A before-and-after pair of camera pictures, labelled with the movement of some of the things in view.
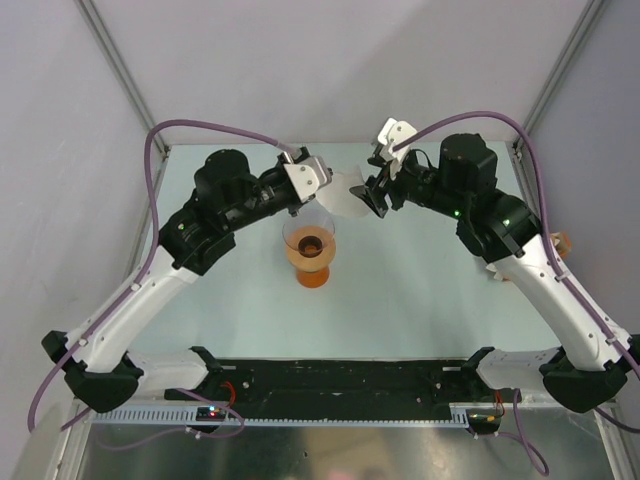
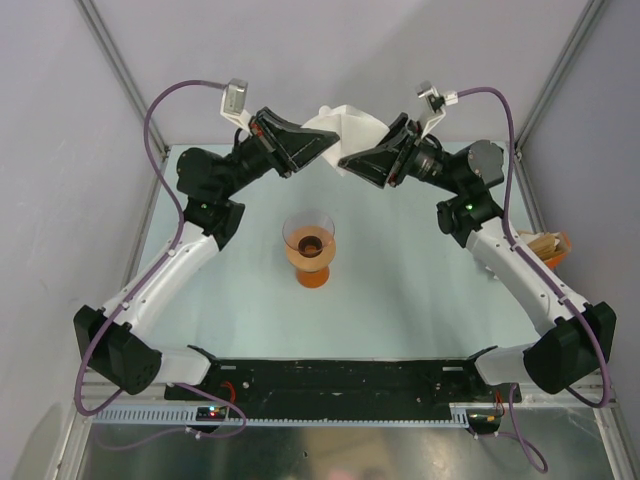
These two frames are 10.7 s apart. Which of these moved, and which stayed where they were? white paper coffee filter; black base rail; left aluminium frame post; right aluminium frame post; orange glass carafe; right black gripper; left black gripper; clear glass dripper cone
Moved: left black gripper; white paper coffee filter; right black gripper
Stayed: clear glass dripper cone; right aluminium frame post; left aluminium frame post; orange glass carafe; black base rail
